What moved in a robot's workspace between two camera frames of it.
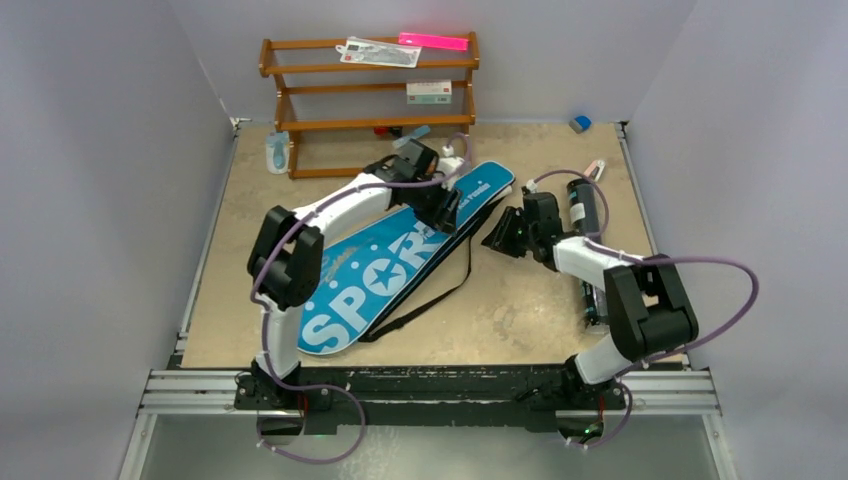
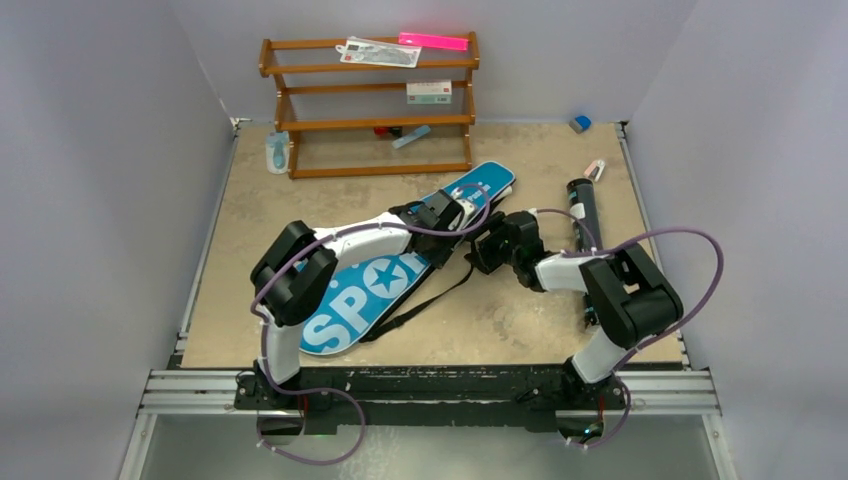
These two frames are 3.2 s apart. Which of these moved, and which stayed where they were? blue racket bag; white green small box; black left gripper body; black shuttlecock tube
Moved: black left gripper body
Stayed: white green small box; blue racket bag; black shuttlecock tube
